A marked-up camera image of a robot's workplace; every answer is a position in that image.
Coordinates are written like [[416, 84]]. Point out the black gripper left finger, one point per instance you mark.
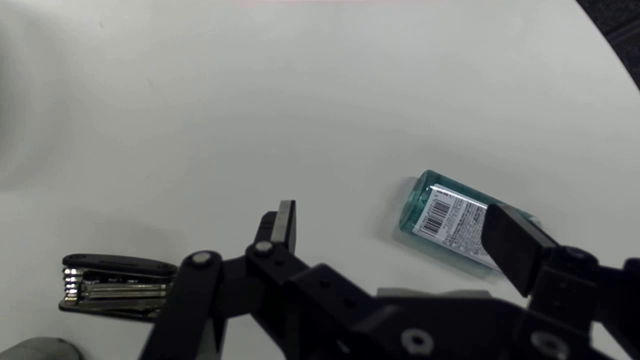
[[283, 227]]

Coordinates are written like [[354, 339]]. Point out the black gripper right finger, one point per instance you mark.
[[516, 246]]

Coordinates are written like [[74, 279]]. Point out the small teal bottle blue cap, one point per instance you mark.
[[442, 217]]

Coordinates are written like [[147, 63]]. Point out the black folding multi-tool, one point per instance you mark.
[[112, 286]]

